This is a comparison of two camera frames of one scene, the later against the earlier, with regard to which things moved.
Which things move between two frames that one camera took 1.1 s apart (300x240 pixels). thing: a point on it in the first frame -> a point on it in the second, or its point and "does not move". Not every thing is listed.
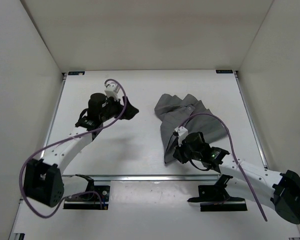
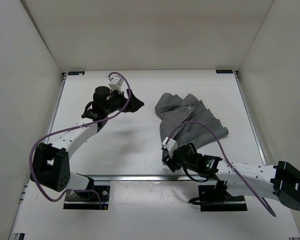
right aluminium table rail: x=250 y=121 does not move
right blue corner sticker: x=224 y=71 does not move
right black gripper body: x=184 y=154 -> x=176 y=163
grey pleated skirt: x=186 y=111 does not move
